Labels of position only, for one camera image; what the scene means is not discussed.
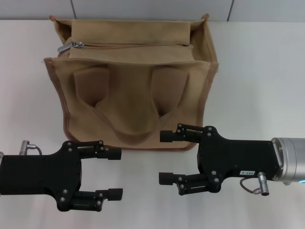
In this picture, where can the khaki canvas food bag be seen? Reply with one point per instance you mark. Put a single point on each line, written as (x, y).
(133, 100)

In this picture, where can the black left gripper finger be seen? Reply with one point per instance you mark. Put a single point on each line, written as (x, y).
(112, 193)

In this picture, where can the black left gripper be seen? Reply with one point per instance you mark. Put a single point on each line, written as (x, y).
(38, 171)

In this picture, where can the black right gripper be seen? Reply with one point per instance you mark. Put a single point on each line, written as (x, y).
(233, 157)

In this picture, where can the silver metal zipper pull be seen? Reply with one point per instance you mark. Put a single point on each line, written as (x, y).
(68, 46)

